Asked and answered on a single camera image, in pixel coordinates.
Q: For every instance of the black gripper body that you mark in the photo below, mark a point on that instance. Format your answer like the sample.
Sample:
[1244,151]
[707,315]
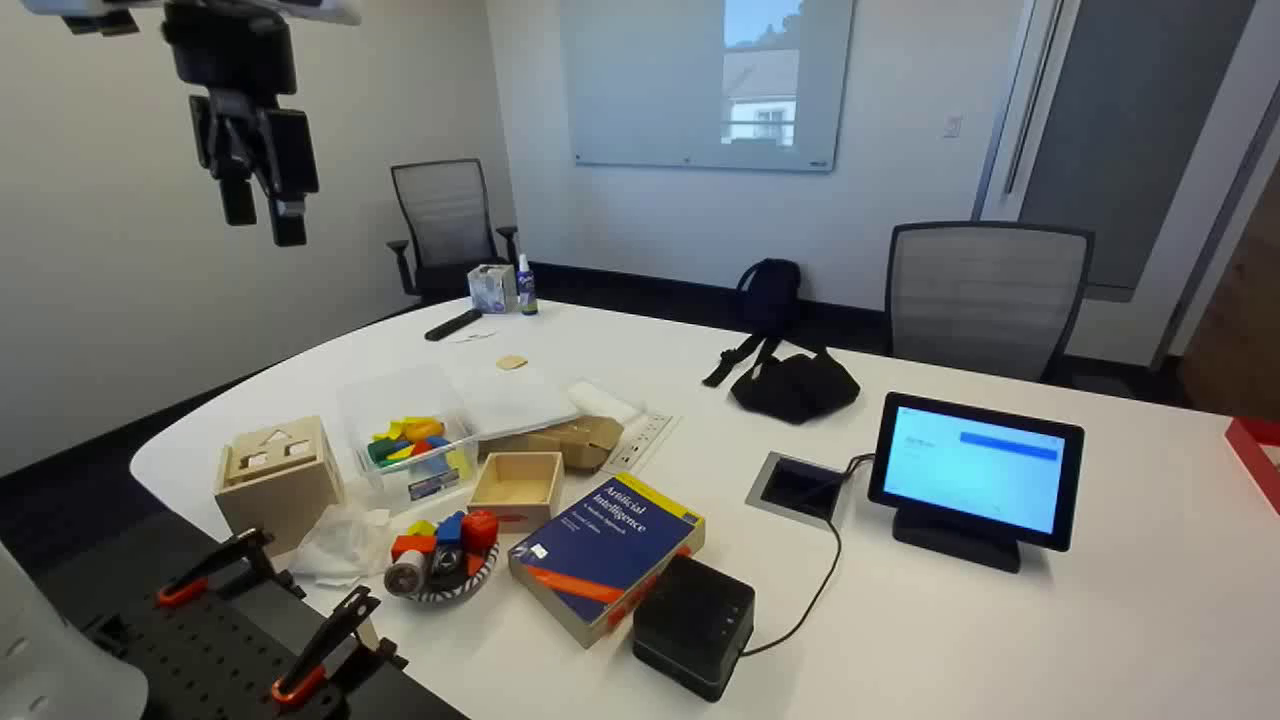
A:
[228,47]

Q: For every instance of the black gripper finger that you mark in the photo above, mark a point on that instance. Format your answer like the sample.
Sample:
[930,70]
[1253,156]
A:
[238,173]
[291,187]

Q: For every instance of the mesh office chair with armrests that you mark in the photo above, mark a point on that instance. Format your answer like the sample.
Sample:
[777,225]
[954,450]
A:
[445,223]

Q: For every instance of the black remote control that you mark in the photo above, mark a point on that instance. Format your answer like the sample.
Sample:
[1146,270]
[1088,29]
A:
[455,320]

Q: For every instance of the clear tissue box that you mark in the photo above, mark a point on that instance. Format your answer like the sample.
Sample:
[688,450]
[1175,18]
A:
[491,284]

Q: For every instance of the small blue spray bottle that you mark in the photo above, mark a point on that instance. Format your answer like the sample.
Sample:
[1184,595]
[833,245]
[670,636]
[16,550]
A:
[525,284]

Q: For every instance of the small round wooden disc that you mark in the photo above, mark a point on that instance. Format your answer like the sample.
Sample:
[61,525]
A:
[512,361]

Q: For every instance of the clear bin of coloured blocks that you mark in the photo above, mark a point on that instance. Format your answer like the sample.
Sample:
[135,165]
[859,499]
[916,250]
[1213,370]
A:
[409,444]

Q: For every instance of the wooden shape sorter box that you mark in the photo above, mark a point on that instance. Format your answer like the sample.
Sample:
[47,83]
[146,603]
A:
[279,485]

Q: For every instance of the small open wooden tray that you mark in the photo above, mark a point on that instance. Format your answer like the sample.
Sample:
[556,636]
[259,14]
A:
[518,485]

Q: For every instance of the tan wooden block piece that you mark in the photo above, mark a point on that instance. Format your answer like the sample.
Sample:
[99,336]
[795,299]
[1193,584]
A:
[567,442]

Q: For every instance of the bowl of coloured blocks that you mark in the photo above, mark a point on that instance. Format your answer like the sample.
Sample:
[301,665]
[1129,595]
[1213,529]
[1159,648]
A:
[445,552]

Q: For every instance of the clear ruler strip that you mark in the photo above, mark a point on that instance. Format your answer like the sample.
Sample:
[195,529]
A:
[643,442]

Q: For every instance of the blue book with orange stripe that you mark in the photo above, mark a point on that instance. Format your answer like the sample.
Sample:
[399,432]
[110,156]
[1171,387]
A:
[606,552]

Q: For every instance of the small black box device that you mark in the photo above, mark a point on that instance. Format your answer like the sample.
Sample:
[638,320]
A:
[692,627]

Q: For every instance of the grey mesh office chair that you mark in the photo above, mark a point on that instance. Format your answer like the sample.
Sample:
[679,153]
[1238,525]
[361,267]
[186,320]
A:
[986,302]

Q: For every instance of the black tablet display on stand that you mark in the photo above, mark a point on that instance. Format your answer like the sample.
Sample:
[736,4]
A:
[977,469]

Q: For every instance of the glass door with grey panel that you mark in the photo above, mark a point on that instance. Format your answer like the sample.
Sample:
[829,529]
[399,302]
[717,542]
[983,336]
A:
[1135,132]

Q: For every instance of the red box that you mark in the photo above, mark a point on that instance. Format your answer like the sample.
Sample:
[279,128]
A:
[1263,461]

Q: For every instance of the glass wall whiteboard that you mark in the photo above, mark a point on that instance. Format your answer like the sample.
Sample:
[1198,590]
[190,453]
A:
[655,83]

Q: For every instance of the black backpack by wall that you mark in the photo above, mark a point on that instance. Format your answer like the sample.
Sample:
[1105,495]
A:
[771,295]

